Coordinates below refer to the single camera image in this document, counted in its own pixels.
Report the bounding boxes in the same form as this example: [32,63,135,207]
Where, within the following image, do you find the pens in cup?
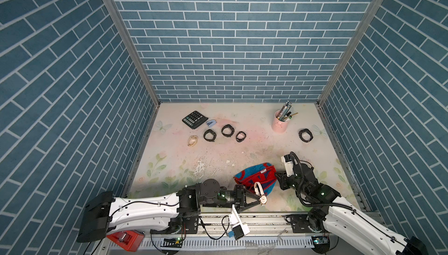
[275,101,297,122]

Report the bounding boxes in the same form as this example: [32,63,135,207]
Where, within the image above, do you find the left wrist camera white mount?
[228,205,250,240]

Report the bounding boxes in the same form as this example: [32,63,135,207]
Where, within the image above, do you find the black desktop calculator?
[182,110,208,130]

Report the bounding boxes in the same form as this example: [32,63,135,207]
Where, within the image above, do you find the light blue stapler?
[206,119,217,128]

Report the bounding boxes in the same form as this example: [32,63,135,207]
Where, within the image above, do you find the red box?
[107,231,145,252]

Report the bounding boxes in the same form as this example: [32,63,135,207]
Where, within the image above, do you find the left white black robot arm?
[77,179,267,243]

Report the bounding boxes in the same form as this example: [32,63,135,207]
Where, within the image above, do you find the pink pen holder cup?
[271,110,290,133]

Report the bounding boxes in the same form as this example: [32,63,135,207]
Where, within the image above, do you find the red blue towel cloth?
[234,163,277,196]

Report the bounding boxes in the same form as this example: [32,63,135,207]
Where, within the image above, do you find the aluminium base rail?
[101,211,389,252]

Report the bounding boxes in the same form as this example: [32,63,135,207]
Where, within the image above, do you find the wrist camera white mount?
[228,205,250,240]
[281,154,296,177]

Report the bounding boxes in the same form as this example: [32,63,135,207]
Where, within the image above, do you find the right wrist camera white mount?
[281,154,296,177]

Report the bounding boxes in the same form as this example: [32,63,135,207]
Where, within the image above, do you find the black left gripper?
[199,186,260,215]

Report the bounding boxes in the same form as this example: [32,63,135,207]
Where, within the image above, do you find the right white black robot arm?
[275,164,429,255]

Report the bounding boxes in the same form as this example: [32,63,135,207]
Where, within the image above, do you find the black corrugated cable hose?
[289,151,352,210]

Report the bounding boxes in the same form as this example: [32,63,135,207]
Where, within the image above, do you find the gold watch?
[187,136,198,147]
[254,182,267,206]

